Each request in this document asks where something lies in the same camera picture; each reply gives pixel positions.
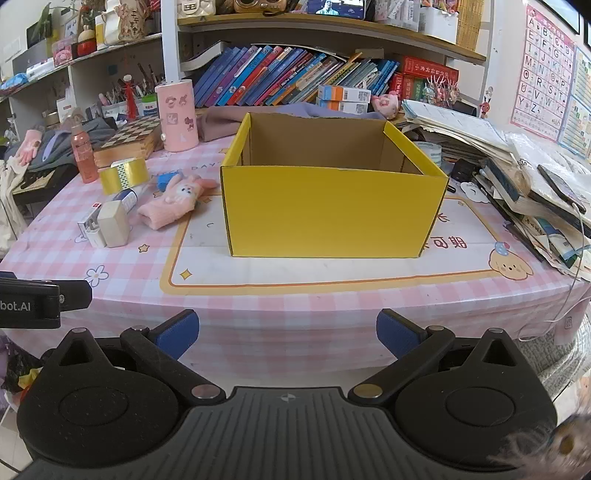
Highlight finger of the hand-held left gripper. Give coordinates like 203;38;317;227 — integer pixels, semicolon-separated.
58;279;93;311

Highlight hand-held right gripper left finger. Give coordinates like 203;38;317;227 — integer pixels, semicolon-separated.
39;310;227;408

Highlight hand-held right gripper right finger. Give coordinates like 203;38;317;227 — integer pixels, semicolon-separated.
348;309;535;408

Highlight white charger plug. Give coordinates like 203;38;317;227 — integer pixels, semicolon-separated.
78;219;109;248

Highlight beige eraser block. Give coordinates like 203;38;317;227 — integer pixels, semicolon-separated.
98;200;130;247

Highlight white and blue tube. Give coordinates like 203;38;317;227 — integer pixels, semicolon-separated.
111;187;139;209

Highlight yellow tape roll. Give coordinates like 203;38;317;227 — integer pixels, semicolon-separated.
99;157;149;195

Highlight pink bunny glove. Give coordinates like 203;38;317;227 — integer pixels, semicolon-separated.
137;170;220;230

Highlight yellow cardboard box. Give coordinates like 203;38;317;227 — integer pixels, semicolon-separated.
220;112;450;259

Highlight white puppy desk mat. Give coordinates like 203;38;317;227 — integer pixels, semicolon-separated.
159;196;536;296

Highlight pink checked tablecloth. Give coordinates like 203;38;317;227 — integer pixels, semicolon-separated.
0;134;591;384

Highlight pink spray bottle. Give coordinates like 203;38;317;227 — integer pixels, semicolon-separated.
69;115;100;184

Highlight grey clothing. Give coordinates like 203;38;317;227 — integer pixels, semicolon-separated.
28;117;116;169

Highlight pink knitted gloves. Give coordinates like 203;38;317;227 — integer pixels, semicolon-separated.
7;129;44;171

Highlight white cloud sticker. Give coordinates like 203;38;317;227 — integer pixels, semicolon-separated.
459;181;490;204

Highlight wooden chessboard box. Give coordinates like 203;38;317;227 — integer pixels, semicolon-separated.
93;115;162;168

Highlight stack of books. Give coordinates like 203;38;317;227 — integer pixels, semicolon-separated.
475;157;591;278

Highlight black power adapter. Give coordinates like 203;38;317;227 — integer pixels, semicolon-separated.
450;158;478;183

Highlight clear tape roll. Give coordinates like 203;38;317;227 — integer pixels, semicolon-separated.
416;141;444;164

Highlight grey fuzzy charm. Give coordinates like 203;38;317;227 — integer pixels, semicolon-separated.
487;413;591;480

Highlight pen holders with brushes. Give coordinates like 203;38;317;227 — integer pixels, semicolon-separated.
99;62;160;121

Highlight pink cylinder with stickers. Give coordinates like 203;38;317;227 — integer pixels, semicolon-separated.
154;78;200;153

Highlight mauve cloth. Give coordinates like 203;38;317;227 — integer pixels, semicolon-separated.
196;106;278;143

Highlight black smartphone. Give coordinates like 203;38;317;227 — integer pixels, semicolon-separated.
537;164;591;215

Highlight pile of papers and books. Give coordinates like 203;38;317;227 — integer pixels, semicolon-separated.
505;131;591;204

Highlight pink pig plush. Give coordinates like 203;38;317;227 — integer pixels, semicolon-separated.
372;90;402;120

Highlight orange and blue carton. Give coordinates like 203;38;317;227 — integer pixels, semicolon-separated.
318;84;372;103
316;98;370;115

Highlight pink storage box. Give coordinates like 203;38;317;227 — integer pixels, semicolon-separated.
52;37;79;65

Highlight cluster of small figurines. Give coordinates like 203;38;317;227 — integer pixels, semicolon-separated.
422;74;462;104

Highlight red apple jar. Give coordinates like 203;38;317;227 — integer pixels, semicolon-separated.
76;25;98;58

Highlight red thick books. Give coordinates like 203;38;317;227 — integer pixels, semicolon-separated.
390;55;460;100

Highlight white bookshelf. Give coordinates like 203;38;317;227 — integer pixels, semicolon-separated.
0;0;490;139

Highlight white jug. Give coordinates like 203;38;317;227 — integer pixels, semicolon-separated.
95;0;139;49

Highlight row of colourful books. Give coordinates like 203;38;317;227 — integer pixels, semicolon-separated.
194;44;400;107

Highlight white stationery boxes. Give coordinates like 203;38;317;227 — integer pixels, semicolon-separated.
374;0;460;44

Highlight woven bamboo panel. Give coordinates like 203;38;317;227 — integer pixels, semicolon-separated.
457;0;485;51

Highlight small display screen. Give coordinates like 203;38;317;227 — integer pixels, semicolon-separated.
307;0;368;19

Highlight white cable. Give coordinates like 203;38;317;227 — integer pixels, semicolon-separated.
517;203;591;342

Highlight blue and yellow wall poster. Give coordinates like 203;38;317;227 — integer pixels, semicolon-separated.
556;46;591;160

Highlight pink alphabet wall poster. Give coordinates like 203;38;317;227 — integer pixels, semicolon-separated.
510;4;578;141

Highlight black picture frame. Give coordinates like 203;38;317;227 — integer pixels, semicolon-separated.
540;0;583;33

